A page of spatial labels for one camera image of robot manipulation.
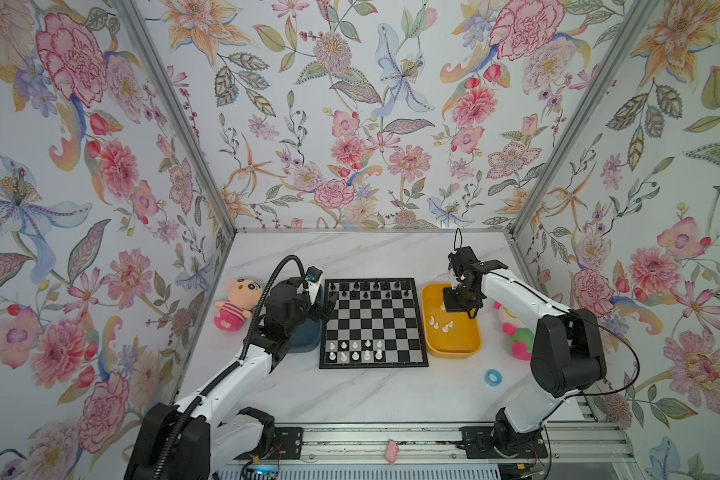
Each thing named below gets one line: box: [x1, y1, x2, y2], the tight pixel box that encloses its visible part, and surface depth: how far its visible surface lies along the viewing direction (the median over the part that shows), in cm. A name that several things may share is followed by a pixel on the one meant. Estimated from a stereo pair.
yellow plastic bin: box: [422, 283, 481, 359], surface depth 94 cm
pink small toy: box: [385, 439, 400, 466], surface depth 73 cm
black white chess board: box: [319, 277, 429, 369], surface depth 95 cm
